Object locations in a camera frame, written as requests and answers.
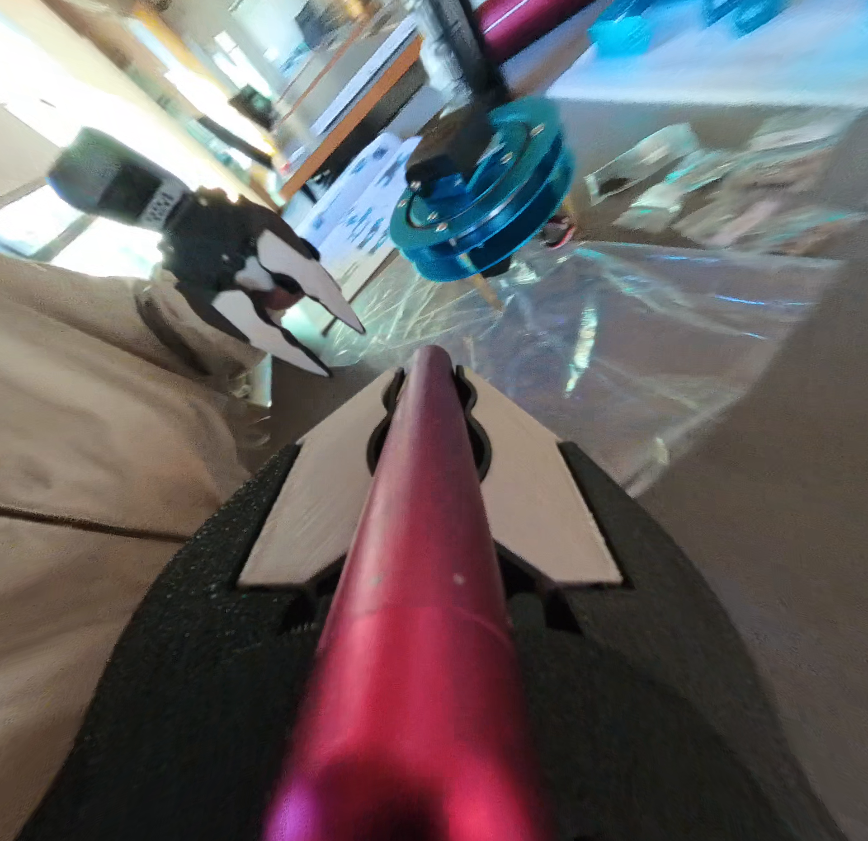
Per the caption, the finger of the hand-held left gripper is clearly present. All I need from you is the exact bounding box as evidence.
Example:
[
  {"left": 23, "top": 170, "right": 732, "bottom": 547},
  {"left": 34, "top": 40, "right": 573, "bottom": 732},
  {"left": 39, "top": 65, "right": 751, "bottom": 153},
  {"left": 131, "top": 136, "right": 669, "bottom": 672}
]
[
  {"left": 212, "top": 288, "right": 333, "bottom": 379},
  {"left": 256, "top": 230, "right": 367, "bottom": 335}
]

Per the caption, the white instruction manual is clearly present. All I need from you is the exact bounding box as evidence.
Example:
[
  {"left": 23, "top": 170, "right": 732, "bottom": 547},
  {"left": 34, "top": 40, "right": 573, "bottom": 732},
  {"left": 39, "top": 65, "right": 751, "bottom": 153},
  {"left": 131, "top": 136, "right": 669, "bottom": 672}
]
[{"left": 295, "top": 132, "right": 421, "bottom": 300}]

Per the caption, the person's left forearm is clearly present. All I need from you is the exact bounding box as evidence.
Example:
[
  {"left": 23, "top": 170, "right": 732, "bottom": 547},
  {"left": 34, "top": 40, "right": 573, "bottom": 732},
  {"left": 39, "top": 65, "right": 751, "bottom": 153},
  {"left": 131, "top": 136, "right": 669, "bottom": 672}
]
[{"left": 0, "top": 254, "right": 272, "bottom": 530}]

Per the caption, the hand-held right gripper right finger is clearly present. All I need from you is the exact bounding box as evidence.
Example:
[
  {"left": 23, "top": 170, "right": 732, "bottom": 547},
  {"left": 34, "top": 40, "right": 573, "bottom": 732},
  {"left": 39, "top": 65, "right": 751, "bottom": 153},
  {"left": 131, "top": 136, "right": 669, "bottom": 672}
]
[{"left": 453, "top": 365, "right": 623, "bottom": 587}]

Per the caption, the red metal case tube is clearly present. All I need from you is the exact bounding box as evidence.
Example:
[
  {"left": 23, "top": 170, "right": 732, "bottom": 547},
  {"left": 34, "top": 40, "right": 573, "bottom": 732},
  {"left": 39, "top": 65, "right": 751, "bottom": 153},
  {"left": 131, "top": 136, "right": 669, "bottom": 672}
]
[{"left": 475, "top": 0, "right": 625, "bottom": 62}]

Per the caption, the black screwdriver bit holder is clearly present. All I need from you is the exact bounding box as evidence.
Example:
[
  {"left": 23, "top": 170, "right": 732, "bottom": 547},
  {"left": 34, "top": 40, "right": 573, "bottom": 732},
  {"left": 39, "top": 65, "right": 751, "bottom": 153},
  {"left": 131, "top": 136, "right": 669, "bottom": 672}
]
[{"left": 420, "top": 0, "right": 513, "bottom": 110}]

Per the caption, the red electric screwdriver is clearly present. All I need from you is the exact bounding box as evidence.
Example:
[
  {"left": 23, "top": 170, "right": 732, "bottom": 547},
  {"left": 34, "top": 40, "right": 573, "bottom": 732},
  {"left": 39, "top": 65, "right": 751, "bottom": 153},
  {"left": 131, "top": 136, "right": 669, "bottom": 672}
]
[{"left": 261, "top": 345, "right": 550, "bottom": 841}]

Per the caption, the blue round-end metal plate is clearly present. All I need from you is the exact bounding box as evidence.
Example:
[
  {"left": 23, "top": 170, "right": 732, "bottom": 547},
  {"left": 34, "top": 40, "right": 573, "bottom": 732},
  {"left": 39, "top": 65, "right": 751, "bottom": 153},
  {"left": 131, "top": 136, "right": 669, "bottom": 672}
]
[
  {"left": 702, "top": 0, "right": 804, "bottom": 38},
  {"left": 586, "top": 10, "right": 655, "bottom": 59}
]

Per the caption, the grey desk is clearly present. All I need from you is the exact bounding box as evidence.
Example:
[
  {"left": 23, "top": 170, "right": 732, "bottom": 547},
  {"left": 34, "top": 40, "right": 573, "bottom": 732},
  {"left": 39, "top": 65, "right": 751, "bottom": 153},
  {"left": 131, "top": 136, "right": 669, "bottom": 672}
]
[{"left": 271, "top": 89, "right": 868, "bottom": 841}]

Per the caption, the large clear plastic bag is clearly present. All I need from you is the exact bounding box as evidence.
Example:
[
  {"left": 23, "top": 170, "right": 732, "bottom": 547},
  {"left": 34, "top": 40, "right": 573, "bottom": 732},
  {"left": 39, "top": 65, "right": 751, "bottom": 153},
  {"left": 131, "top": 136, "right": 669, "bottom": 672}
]
[{"left": 325, "top": 238, "right": 849, "bottom": 496}]

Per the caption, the pile of small screw packets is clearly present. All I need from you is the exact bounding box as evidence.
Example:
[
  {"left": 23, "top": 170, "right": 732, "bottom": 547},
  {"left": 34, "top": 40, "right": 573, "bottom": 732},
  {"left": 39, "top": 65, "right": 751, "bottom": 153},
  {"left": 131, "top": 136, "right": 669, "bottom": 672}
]
[{"left": 586, "top": 119, "right": 868, "bottom": 259}]

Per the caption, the white foam sheet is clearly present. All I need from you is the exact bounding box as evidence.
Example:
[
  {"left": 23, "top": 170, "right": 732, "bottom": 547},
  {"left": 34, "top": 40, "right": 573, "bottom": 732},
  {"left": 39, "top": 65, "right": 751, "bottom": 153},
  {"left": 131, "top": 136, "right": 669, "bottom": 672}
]
[{"left": 542, "top": 0, "right": 868, "bottom": 110}]

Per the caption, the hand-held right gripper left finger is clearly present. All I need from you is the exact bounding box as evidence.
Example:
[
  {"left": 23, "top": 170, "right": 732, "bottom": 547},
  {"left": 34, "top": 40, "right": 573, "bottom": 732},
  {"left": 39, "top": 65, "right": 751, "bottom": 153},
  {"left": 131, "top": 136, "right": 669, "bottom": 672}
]
[{"left": 237, "top": 366, "right": 408, "bottom": 590}]

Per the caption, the blue round turntable base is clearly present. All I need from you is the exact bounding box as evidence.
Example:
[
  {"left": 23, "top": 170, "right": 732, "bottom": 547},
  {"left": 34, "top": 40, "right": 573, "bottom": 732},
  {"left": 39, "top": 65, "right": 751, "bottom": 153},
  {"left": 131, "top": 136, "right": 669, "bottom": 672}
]
[{"left": 388, "top": 97, "right": 576, "bottom": 311}]

